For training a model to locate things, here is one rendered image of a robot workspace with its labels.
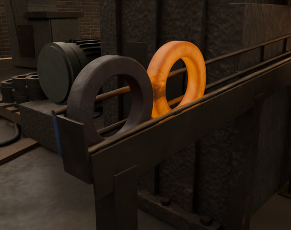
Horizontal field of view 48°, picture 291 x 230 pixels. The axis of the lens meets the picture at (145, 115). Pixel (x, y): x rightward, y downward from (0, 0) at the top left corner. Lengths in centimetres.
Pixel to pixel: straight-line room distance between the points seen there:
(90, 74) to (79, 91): 3
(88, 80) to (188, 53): 27
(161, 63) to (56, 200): 113
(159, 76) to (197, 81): 15
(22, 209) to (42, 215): 12
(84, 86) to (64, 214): 107
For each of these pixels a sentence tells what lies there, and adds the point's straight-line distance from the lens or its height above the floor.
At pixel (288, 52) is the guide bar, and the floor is 70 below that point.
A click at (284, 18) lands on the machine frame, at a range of 142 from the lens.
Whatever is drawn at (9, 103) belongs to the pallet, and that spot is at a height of 14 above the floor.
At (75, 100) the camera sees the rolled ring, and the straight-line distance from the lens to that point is 54.
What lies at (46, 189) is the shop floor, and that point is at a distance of 176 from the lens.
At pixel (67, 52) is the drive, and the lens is 197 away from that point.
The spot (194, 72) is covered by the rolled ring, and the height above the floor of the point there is 71.
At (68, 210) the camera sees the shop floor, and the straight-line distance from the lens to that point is 157.
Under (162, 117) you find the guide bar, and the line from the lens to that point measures 66.
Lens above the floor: 84
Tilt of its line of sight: 17 degrees down
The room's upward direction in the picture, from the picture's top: straight up
